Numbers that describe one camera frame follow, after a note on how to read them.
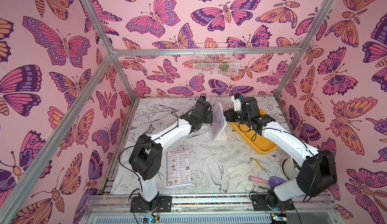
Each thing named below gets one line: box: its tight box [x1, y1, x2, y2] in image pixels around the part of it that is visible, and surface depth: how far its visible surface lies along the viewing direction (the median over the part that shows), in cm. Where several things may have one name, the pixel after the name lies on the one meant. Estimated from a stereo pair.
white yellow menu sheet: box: [166, 149, 192, 187], surface depth 87 cm
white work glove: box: [226, 162, 261, 192], surface depth 84 cm
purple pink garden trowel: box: [248, 175, 287, 189], surface depth 81 cm
